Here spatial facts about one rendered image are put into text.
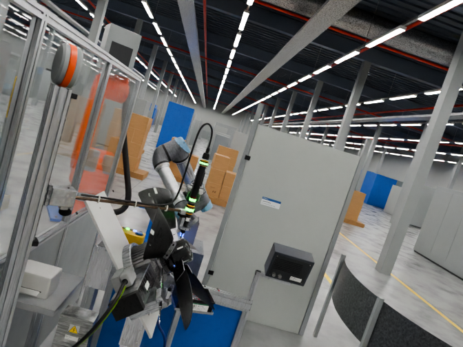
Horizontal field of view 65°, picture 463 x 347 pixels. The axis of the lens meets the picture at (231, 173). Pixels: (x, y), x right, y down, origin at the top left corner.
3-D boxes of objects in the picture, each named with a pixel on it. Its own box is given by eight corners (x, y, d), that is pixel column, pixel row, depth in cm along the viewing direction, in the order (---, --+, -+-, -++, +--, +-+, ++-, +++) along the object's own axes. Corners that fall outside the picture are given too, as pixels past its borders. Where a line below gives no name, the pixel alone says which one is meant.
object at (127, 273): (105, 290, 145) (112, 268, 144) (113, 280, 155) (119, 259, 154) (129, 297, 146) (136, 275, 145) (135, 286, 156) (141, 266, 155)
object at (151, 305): (131, 320, 151) (125, 312, 149) (133, 305, 159) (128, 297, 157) (159, 308, 151) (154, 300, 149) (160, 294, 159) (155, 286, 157)
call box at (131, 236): (112, 246, 217) (117, 230, 216) (116, 242, 227) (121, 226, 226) (138, 254, 218) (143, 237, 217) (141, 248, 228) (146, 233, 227)
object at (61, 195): (45, 206, 140) (50, 186, 139) (41, 200, 145) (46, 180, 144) (72, 209, 146) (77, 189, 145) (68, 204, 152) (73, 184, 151)
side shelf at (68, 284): (-3, 302, 156) (-1, 296, 156) (38, 270, 192) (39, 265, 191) (52, 317, 158) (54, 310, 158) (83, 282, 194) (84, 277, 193)
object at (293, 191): (194, 306, 378) (259, 102, 356) (194, 303, 383) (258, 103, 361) (302, 336, 388) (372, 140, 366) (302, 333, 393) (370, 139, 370)
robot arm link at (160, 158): (142, 149, 219) (176, 218, 202) (159, 141, 221) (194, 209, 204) (147, 157, 230) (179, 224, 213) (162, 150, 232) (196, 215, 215)
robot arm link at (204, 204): (196, 214, 215) (187, 197, 214) (212, 206, 217) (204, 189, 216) (197, 216, 207) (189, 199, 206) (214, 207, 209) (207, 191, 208)
